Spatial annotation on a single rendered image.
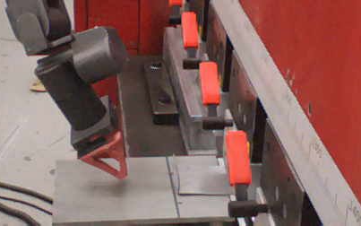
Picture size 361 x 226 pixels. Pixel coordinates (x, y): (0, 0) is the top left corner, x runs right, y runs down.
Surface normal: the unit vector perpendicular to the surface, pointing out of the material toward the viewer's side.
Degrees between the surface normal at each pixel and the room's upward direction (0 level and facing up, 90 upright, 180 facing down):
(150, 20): 90
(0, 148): 0
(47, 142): 0
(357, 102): 90
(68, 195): 0
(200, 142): 90
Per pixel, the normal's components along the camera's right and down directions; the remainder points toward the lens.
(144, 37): 0.12, 0.44
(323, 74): -0.99, 0.02
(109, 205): 0.04, -0.90
